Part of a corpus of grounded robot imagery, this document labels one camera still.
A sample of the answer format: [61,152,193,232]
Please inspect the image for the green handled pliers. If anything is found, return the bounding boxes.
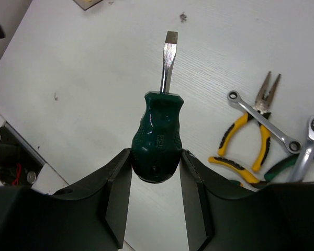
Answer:
[264,155,298,182]

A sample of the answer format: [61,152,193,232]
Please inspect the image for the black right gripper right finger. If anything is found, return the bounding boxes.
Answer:
[180,150,314,250]

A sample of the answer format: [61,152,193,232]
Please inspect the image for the large silver ratchet wrench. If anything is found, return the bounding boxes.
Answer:
[287,116,314,182]

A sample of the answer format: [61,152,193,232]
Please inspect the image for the yellow needle-nose pliers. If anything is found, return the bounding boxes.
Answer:
[218,71,281,172]

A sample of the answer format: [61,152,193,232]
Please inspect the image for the yellow black cutting pliers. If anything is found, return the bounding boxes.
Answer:
[208,156,268,189]

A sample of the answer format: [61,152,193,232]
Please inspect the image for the green stubby flathead screwdriver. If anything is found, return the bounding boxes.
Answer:
[131,31,184,184]

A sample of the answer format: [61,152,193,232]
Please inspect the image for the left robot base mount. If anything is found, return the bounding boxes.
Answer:
[0,122,46,187]

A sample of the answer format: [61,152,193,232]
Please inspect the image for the small silver ratchet wrench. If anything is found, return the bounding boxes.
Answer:
[227,90,301,154]

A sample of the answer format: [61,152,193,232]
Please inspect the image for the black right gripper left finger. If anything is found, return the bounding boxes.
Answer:
[0,149,132,250]

